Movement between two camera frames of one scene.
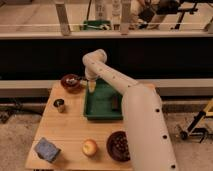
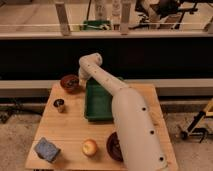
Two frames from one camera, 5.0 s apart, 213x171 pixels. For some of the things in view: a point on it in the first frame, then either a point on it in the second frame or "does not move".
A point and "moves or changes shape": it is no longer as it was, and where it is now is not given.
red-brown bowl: x=71 y=83 does not move
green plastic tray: x=103 y=104 does not move
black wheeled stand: x=195 y=131 does not move
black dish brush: x=81 y=78 moves or changes shape
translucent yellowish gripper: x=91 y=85 → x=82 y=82
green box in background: x=98 y=25 does not move
